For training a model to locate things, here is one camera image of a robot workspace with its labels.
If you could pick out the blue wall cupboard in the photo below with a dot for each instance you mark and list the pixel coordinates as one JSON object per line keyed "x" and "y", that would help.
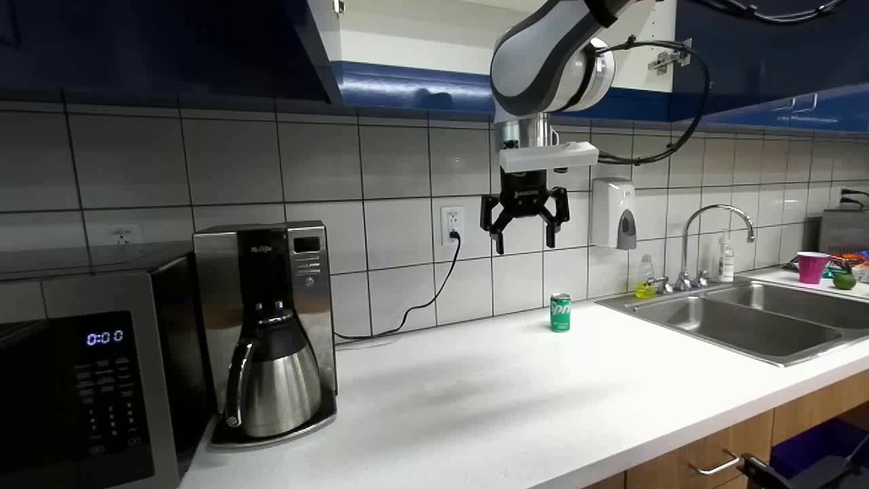
{"x": 136, "y": 44}

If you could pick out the white wall outlet with plug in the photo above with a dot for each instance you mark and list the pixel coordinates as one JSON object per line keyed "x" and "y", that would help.
{"x": 453, "y": 219}

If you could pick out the white wall soap dispenser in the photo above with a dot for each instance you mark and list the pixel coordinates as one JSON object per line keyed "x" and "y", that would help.
{"x": 613, "y": 213}

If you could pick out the small white bottle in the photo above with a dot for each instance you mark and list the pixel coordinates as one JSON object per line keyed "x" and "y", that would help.
{"x": 730, "y": 266}

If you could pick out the blue bin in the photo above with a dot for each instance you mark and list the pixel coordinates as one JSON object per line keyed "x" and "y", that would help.
{"x": 819, "y": 444}

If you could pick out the empty white wall outlet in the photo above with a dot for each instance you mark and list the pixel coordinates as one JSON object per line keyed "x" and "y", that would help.
{"x": 123, "y": 238}

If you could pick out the stainless black coffee maker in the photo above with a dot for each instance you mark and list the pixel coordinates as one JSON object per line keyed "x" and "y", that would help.
{"x": 309, "y": 274}

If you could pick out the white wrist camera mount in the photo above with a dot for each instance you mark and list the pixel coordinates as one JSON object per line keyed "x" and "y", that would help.
{"x": 548, "y": 156}

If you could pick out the grey countertop appliance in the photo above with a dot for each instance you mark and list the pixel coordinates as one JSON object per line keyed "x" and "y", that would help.
{"x": 845, "y": 233}

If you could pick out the stainless steel microwave oven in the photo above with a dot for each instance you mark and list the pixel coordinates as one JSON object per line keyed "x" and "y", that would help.
{"x": 82, "y": 382}

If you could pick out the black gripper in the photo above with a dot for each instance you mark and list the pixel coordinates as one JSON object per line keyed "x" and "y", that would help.
{"x": 526, "y": 191}

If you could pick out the yellow-green dish soap bottle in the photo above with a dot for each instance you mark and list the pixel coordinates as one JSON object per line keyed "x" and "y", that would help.
{"x": 645, "y": 289}

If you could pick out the pink cup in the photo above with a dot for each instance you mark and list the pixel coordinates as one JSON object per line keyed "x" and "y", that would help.
{"x": 814, "y": 271}

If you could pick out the chrome kitchen faucet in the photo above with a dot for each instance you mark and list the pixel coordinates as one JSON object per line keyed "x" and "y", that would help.
{"x": 689, "y": 228}

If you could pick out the green round item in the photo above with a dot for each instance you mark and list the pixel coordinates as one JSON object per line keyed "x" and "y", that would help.
{"x": 842, "y": 279}

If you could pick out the metal cupboard door hinge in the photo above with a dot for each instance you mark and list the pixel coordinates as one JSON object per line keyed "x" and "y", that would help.
{"x": 668, "y": 62}

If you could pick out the stainless steel double sink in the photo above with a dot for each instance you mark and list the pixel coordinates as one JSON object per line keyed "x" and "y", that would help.
{"x": 750, "y": 327}

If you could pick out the green soda can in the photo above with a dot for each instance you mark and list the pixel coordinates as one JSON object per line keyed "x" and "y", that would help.
{"x": 560, "y": 314}

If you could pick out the stainless steel coffee carafe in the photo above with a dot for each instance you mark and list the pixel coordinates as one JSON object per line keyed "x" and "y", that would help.
{"x": 275, "y": 384}

